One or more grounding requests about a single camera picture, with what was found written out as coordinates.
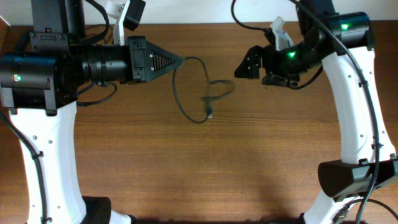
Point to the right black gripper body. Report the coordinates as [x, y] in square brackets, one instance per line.
[285, 66]

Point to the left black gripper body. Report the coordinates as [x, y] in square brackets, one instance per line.
[138, 53]

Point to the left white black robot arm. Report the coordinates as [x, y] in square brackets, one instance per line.
[40, 84]

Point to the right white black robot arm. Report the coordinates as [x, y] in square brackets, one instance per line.
[342, 47]

